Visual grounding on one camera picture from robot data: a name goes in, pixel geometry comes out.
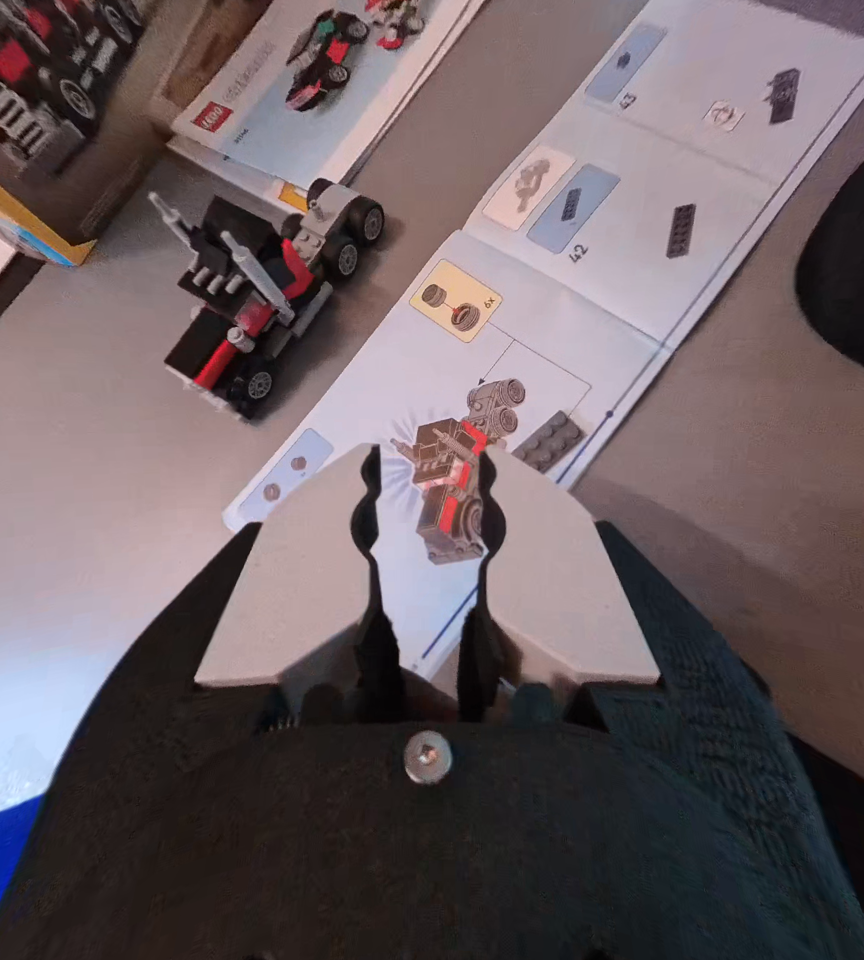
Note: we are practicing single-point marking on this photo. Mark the lego set box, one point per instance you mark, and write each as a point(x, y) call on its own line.
point(57, 105)

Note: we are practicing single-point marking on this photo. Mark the small lego wheel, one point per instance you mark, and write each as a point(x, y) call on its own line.
point(345, 258)
point(365, 222)
point(260, 384)

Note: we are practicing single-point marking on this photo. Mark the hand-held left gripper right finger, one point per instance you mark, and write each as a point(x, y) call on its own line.
point(574, 600)

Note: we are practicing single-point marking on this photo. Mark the clear plastic bag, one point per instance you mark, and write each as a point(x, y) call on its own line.
point(5, 795)

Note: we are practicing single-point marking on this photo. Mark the open lego instruction booklet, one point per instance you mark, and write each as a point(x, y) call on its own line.
point(627, 285)

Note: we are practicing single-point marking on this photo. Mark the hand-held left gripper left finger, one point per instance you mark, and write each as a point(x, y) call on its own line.
point(290, 600)

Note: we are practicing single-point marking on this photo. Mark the closed lego instruction booklet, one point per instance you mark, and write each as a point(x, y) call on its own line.
point(342, 105)

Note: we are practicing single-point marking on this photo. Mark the red black lego vehicle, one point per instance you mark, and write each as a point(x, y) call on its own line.
point(252, 308)

